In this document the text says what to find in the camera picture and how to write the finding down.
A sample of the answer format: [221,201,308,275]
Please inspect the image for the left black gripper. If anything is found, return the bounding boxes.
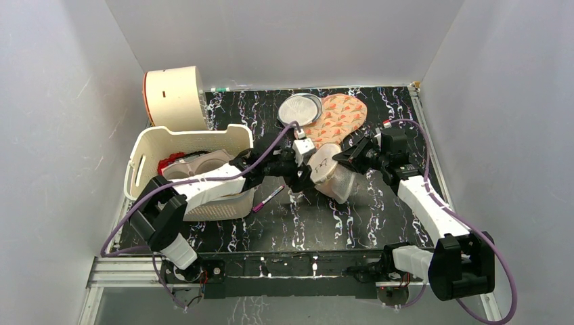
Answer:
[263,149,315,192]

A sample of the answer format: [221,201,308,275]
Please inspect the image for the white mesh laundry bag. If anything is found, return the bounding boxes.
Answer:
[308,144,356,204]

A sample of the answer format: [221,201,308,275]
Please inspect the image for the cream plastic laundry basket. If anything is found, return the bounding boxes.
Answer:
[124,124,255,222]

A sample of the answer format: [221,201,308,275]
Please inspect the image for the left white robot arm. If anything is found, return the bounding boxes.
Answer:
[128,147,316,282]

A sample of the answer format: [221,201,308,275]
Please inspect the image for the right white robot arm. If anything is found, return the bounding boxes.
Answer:
[333,129,495,301]

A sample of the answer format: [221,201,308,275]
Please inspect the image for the beige bra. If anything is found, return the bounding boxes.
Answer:
[162,150,233,180]

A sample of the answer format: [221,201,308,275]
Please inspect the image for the pink marker pen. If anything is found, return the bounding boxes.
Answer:
[252,185,286,213]

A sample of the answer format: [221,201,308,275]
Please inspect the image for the red garment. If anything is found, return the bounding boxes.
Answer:
[157,152,185,175]

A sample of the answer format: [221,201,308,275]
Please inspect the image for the cream cylindrical drum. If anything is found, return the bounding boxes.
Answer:
[142,66,209,131]

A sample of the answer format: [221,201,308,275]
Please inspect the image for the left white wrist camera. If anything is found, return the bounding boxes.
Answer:
[292,129,316,167]

